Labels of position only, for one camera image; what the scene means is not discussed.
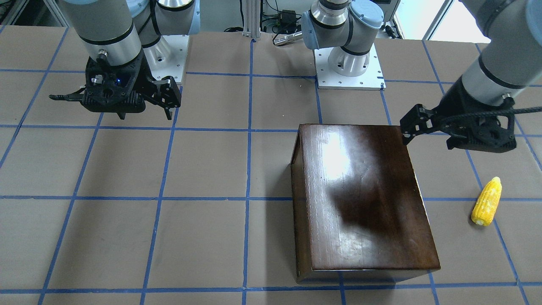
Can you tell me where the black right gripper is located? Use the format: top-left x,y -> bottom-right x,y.
49,54 -> 182,120

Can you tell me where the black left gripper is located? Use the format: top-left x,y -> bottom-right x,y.
399,79 -> 517,154

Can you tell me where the yellow corn cob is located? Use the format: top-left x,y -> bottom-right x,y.
470,176 -> 503,227

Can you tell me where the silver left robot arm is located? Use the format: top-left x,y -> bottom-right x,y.
301,0 -> 542,153

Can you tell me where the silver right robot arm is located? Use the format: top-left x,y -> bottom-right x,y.
49,0 -> 201,120

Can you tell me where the dark wooden drawer cabinet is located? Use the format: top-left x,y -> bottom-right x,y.
290,124 -> 441,284

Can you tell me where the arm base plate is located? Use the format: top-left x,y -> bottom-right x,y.
143,35 -> 190,85
313,44 -> 387,90

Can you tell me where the aluminium frame post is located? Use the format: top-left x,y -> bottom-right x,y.
241,0 -> 262,41

